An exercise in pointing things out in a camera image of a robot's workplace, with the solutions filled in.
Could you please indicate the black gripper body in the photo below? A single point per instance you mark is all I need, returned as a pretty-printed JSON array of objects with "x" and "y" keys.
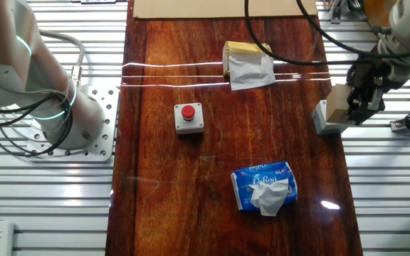
[{"x": 372, "y": 76}]

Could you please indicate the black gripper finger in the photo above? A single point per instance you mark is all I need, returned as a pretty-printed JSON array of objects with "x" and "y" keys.
[
  {"x": 374, "y": 106},
  {"x": 355, "y": 106}
]

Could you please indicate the pale wooden block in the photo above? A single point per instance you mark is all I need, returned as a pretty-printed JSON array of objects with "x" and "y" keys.
[{"x": 338, "y": 105}]

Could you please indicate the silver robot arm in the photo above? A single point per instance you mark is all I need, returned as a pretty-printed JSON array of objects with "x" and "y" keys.
[{"x": 5, "y": 53}]

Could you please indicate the green push button box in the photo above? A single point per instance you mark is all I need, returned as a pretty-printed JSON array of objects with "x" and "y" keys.
[{"x": 320, "y": 124}]

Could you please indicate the aluminium profile strut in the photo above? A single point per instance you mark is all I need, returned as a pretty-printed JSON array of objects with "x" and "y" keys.
[{"x": 336, "y": 12}]

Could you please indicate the gold foil snack packet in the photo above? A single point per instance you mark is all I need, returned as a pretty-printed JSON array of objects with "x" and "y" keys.
[{"x": 249, "y": 67}]

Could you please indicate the blue tissue pack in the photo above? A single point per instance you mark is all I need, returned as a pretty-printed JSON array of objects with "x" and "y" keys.
[{"x": 247, "y": 181}]

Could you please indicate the red push button box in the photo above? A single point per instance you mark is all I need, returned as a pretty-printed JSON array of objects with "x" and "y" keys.
[{"x": 188, "y": 119}]

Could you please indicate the brown cardboard sheet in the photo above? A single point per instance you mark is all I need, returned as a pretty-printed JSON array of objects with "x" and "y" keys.
[{"x": 208, "y": 9}]

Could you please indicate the red-brown wooden board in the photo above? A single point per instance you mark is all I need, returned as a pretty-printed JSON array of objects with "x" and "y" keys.
[{"x": 176, "y": 177}]

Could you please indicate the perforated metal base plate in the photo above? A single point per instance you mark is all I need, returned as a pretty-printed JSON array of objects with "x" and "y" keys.
[{"x": 106, "y": 117}]

